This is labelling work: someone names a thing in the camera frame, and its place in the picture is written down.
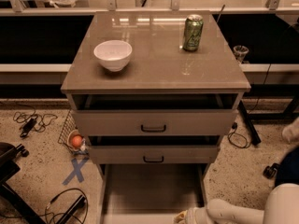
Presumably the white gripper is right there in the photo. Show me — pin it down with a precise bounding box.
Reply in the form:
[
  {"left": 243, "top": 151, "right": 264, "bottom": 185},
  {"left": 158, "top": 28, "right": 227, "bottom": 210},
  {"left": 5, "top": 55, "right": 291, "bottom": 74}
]
[{"left": 173, "top": 207, "right": 214, "bottom": 224}]

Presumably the grey drawer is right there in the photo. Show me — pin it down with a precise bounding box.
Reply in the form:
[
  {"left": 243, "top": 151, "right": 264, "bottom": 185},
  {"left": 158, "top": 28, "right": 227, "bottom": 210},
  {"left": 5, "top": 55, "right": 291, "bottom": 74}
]
[
  {"left": 67, "top": 93, "right": 239, "bottom": 136},
  {"left": 99, "top": 164, "right": 206, "bottom": 224},
  {"left": 88, "top": 136, "right": 219, "bottom": 164}
]

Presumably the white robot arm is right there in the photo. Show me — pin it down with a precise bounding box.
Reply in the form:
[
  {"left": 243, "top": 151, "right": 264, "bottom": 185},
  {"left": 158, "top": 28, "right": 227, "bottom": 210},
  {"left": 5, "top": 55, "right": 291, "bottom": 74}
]
[{"left": 173, "top": 184, "right": 299, "bottom": 224}]

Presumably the grey drawer cabinet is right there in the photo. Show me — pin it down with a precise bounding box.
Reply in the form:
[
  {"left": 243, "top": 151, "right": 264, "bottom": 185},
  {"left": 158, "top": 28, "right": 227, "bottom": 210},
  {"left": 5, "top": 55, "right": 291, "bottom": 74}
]
[{"left": 60, "top": 10, "right": 252, "bottom": 189}]

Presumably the black chair caster leg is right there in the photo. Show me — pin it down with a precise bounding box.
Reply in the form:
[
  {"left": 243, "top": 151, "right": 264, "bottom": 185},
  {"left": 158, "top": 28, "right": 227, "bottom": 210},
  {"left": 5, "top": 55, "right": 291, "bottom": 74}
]
[{"left": 263, "top": 163, "right": 279, "bottom": 179}]

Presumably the black table leg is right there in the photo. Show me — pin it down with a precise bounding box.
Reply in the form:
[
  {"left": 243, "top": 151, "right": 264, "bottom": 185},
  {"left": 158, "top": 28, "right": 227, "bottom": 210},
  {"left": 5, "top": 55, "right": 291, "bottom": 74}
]
[{"left": 238, "top": 101, "right": 261, "bottom": 146}]

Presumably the blue tape cross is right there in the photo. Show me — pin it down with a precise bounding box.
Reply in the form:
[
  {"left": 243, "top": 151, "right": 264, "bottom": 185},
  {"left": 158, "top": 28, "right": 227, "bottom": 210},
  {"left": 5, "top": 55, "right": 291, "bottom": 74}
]
[{"left": 63, "top": 158, "right": 89, "bottom": 186}]

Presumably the orange ball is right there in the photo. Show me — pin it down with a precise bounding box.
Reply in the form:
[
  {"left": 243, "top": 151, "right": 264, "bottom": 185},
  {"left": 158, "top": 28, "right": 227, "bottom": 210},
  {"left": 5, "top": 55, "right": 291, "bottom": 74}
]
[{"left": 71, "top": 135, "right": 82, "bottom": 148}]

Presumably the person's shoe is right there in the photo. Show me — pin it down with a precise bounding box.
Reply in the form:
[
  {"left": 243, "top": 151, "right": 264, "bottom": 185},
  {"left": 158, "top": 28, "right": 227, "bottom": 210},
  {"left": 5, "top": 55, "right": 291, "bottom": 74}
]
[{"left": 282, "top": 118, "right": 299, "bottom": 144}]

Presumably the white ceramic bowl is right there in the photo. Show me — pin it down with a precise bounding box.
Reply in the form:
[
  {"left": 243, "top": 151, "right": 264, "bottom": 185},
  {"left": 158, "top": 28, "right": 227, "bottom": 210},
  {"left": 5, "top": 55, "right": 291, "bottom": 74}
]
[{"left": 93, "top": 40, "right": 133, "bottom": 72}]

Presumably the clear glass cup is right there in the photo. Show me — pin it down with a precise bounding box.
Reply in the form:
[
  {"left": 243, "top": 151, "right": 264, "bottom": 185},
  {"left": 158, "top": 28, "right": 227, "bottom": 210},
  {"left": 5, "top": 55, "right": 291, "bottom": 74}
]
[{"left": 233, "top": 45, "right": 249, "bottom": 63}]

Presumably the black office chair base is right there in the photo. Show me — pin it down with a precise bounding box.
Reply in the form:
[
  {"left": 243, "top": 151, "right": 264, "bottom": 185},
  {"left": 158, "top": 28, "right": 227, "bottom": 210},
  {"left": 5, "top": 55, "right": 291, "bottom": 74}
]
[{"left": 0, "top": 142, "right": 48, "bottom": 224}]

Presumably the green soda can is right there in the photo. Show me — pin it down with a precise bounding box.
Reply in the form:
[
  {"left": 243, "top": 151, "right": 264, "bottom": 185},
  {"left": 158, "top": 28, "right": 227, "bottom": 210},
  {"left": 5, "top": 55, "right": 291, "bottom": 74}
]
[{"left": 183, "top": 14, "right": 204, "bottom": 51}]

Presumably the black cable coil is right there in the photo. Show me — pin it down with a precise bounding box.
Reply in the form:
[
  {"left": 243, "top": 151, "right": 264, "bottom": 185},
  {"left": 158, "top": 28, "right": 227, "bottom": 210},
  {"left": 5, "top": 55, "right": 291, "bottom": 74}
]
[{"left": 227, "top": 122, "right": 252, "bottom": 149}]

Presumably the black cable loop on floor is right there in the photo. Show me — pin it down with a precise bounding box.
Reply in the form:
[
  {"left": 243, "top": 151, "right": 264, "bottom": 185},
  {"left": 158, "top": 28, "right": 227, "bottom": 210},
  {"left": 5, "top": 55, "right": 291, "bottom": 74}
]
[{"left": 44, "top": 188, "right": 89, "bottom": 224}]

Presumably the wire basket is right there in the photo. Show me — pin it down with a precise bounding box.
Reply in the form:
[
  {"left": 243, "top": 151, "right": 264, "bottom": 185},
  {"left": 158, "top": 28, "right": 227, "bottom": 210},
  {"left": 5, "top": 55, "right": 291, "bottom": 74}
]
[{"left": 58, "top": 112, "right": 88, "bottom": 156}]

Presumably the black power adapter with cable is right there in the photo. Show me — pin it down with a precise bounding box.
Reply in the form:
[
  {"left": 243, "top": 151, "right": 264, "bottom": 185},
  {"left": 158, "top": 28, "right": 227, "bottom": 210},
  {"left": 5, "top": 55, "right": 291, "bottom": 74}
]
[{"left": 13, "top": 105, "right": 58, "bottom": 139}]

